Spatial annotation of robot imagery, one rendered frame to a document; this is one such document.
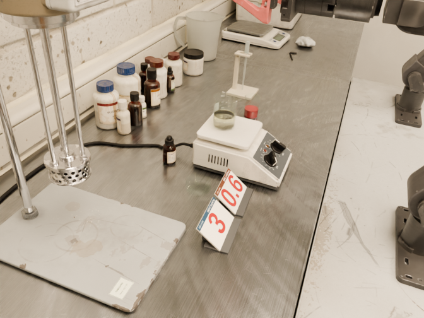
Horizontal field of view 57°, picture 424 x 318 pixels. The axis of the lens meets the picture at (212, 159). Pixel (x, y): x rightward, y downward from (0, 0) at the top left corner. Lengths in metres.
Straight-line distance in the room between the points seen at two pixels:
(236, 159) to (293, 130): 0.29
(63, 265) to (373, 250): 0.53
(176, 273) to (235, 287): 0.10
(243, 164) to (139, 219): 0.24
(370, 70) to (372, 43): 0.15
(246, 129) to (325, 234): 0.28
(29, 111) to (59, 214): 0.27
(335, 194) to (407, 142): 0.34
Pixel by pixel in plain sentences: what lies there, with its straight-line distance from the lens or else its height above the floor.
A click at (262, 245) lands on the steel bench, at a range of 0.72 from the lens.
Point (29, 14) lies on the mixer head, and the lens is 0.49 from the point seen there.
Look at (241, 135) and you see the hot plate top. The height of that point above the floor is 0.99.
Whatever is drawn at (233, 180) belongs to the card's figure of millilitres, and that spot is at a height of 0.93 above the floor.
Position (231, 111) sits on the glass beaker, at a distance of 0.83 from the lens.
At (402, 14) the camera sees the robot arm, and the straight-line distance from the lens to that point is 0.58.
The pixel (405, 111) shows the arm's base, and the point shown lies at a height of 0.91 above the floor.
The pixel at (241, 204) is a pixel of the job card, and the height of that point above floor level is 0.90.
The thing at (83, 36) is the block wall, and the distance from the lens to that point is 1.12.
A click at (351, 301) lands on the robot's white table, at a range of 0.69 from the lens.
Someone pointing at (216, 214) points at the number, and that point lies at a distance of 0.73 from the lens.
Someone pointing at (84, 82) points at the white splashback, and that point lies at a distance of 1.07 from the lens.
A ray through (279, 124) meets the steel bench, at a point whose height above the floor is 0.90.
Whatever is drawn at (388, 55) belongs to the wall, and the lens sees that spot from 2.32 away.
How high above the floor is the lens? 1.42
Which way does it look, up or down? 35 degrees down
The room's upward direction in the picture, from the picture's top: 4 degrees clockwise
